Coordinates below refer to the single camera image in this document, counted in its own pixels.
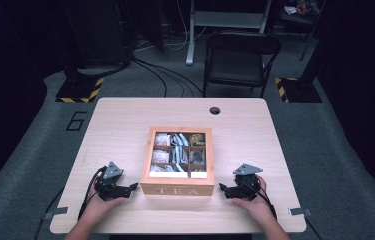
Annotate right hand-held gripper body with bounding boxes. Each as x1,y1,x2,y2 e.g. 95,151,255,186
233,163,264,202

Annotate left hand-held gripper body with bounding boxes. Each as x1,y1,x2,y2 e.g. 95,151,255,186
94,161,125,202

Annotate wooden tea box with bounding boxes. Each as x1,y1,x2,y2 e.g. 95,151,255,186
140,125,216,197

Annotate person's left hand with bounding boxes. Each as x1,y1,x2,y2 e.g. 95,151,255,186
81,194,127,226

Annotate person's right hand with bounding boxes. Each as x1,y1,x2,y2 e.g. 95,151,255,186
231,174,277,224

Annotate stack of dark tea packets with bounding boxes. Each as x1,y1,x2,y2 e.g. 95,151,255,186
189,148,206,165

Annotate stack of grey tea packets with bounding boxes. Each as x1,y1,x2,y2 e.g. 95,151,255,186
170,133,190,147
170,147,189,164
168,163,187,173

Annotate stack of yellow tea packets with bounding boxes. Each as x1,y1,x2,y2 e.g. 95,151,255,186
189,133,206,147

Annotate black stand with striped base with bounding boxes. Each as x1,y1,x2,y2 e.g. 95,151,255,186
55,49,105,104
274,39,329,104

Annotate black folding chair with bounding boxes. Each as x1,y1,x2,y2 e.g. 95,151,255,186
202,31,283,98

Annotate black equipment cabinet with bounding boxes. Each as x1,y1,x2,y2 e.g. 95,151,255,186
64,0,136,69

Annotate black cart with clutter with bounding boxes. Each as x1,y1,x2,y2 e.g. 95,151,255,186
273,0,327,63

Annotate right hand-held gripper cable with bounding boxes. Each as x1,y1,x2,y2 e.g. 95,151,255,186
247,181,278,221

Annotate hand-held gripper cable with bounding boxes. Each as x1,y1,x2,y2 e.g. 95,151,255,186
77,165,107,221
247,181,278,221

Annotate left hand-held gripper cable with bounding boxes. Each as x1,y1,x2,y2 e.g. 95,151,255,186
77,165,107,221

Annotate thin black cable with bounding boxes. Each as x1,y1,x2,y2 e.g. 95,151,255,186
304,215,325,240
34,188,65,240

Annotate black floor cable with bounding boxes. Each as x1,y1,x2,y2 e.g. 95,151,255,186
134,57,205,98
134,59,169,98

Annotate white cables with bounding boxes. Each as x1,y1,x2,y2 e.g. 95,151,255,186
165,0,208,52

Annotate white metal desk frame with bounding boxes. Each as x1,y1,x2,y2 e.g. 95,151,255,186
185,0,273,66

